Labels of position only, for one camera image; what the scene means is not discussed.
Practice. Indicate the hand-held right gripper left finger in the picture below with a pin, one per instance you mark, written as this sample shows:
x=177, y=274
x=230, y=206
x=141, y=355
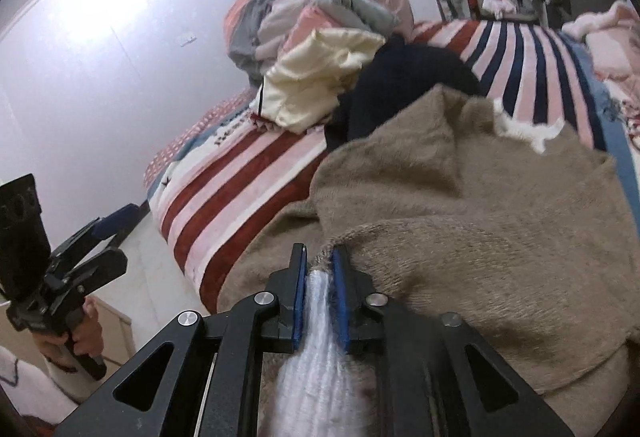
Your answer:
x=299, y=302

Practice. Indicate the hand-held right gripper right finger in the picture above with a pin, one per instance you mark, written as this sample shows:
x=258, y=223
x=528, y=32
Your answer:
x=340, y=302

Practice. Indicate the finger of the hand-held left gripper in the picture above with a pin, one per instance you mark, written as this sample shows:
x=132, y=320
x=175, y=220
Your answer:
x=102, y=264
x=111, y=220

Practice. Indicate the brown fuzzy sweater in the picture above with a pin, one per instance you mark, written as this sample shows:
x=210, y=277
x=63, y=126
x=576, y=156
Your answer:
x=450, y=227

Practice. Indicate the person's left hand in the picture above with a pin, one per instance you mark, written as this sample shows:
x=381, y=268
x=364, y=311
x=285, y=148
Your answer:
x=86, y=324

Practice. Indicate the white cloth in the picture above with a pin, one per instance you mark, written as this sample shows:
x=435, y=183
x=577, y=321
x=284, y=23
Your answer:
x=27, y=382

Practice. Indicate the red patterned bed sheet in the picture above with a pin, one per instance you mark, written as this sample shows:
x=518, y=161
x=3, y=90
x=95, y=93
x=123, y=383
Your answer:
x=200, y=137

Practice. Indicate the red white striped blanket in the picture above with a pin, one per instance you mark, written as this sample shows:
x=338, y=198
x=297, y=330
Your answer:
x=240, y=177

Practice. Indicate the cream satin garment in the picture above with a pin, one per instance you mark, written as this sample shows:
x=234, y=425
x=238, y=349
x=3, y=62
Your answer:
x=320, y=77

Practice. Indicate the dark navy garment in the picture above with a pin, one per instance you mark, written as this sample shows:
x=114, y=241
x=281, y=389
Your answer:
x=400, y=82

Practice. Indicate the light grey cloth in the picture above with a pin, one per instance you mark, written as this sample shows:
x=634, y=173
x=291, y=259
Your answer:
x=360, y=9

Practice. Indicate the blue denim cloth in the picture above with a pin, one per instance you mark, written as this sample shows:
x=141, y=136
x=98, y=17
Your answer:
x=620, y=157

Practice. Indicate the pale pink fluffy cloth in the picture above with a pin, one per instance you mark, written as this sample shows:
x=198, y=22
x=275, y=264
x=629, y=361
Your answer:
x=612, y=47

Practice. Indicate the black chair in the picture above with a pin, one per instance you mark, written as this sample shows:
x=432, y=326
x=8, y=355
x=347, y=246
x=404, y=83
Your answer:
x=580, y=2

